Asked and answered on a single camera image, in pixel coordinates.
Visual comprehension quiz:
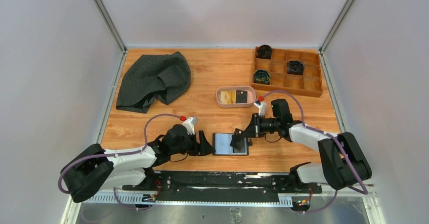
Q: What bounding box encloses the black leather card holder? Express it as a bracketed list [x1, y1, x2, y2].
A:
[212, 133, 252, 156]

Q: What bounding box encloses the wooden compartment organizer box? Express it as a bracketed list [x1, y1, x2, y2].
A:
[251, 44, 323, 98]

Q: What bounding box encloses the rolled dark belt top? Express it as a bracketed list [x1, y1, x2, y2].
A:
[256, 44, 273, 60]

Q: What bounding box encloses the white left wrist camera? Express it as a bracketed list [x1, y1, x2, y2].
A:
[182, 116, 198, 135]

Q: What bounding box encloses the aluminium frame rail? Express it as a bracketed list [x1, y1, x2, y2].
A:
[59, 173, 387, 224]

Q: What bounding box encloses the pink oval plastic tray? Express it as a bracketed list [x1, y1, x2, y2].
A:
[216, 86, 256, 108]

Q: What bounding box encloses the black VIP credit card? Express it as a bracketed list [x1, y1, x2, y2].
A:
[235, 90, 248, 104]

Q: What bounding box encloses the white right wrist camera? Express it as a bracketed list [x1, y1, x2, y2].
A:
[253, 100, 267, 117]

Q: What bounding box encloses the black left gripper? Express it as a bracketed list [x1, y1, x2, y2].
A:
[170, 130, 216, 156]

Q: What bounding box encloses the gold credit card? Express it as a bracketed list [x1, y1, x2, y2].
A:
[220, 91, 236, 104]

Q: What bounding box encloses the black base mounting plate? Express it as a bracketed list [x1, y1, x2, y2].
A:
[122, 170, 322, 203]

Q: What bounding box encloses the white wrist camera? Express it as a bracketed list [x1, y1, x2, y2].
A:
[253, 100, 267, 117]
[182, 116, 198, 135]

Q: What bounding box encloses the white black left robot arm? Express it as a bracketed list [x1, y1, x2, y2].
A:
[59, 124, 214, 203]

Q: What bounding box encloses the dark green dotted cloth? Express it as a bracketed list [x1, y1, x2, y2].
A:
[116, 52, 191, 113]

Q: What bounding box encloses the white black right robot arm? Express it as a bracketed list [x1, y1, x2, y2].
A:
[212, 99, 372, 194]

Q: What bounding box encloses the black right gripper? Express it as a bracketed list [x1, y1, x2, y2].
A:
[241, 113, 280, 139]

